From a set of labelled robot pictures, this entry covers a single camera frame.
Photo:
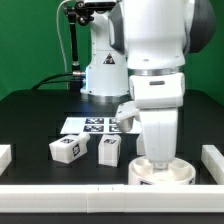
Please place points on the white front barrier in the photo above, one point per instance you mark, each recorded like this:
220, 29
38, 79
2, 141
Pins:
110, 198

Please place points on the white barrier block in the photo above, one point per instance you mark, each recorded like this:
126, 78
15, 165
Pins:
214, 162
5, 157

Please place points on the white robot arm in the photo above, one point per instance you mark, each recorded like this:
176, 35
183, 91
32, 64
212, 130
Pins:
156, 36

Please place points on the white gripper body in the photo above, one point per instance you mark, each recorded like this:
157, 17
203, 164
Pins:
155, 103

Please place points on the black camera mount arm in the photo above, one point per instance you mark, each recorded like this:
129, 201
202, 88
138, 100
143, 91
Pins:
78, 13

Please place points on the white marker sheet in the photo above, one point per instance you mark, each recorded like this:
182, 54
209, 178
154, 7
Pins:
92, 125

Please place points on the white round stool seat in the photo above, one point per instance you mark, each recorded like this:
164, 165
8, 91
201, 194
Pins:
178, 172

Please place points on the white right barrier block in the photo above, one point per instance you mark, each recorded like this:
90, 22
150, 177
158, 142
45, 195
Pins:
214, 162

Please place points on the white left barrier block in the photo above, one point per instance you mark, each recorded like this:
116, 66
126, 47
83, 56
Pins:
5, 157

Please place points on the camera on mount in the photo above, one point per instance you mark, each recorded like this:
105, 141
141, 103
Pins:
101, 5

